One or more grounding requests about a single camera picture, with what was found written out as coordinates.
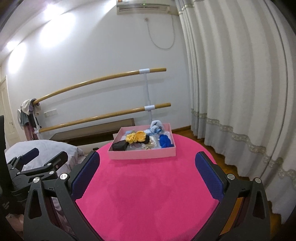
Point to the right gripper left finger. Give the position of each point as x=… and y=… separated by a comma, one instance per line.
x=40, y=220

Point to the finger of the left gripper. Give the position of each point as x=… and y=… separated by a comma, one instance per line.
x=22, y=160
x=47, y=170

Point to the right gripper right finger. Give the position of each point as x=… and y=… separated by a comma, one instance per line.
x=242, y=212

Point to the yellow crochet piece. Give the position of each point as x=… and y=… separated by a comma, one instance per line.
x=140, y=136

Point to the navy crochet scrunchie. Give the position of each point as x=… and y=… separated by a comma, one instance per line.
x=147, y=139

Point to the beige fabric scrunchie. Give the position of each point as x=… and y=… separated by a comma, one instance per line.
x=148, y=146

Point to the blue fuzzy knit item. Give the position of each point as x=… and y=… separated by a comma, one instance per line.
x=165, y=142

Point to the grey pillow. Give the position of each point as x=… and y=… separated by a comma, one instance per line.
x=47, y=150

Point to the white door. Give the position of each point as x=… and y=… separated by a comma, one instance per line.
x=11, y=133

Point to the clothes hanging on barre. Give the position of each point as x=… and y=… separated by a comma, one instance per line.
x=27, y=118

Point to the low tv cabinet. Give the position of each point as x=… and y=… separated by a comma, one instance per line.
x=92, y=134

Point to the pink shallow box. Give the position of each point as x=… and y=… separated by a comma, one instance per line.
x=139, y=153

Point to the upper wooden ballet bar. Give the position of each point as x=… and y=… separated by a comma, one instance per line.
x=100, y=79

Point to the wooden ballet bar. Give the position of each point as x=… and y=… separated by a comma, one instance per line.
x=104, y=116
x=100, y=79

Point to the black pouch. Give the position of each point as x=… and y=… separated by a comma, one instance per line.
x=120, y=146

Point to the cotton swabs bag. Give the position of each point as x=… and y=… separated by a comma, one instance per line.
x=153, y=141

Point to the light blue white cloth bundle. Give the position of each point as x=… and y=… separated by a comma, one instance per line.
x=156, y=127

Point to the white barre stand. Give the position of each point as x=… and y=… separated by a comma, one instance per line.
x=148, y=92

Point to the lower wooden ballet bar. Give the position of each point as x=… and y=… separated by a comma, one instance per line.
x=104, y=116

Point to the white curtain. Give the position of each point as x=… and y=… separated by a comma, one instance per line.
x=241, y=57

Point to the white air conditioner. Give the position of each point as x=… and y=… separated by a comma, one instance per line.
x=146, y=6

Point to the white wall socket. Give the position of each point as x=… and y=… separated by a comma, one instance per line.
x=50, y=113

